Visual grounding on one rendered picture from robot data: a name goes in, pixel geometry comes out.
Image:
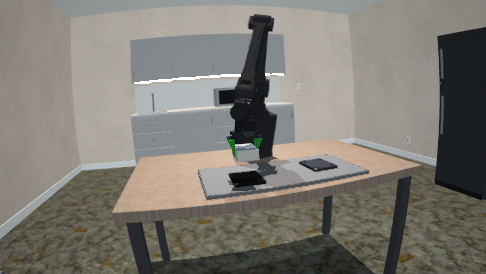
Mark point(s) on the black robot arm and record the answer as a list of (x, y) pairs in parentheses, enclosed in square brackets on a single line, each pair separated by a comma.
[(246, 87)]

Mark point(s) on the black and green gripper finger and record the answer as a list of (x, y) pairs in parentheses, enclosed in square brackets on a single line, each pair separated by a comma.
[(257, 142), (232, 145)]

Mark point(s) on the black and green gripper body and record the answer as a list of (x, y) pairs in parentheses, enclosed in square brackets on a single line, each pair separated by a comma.
[(235, 135)]

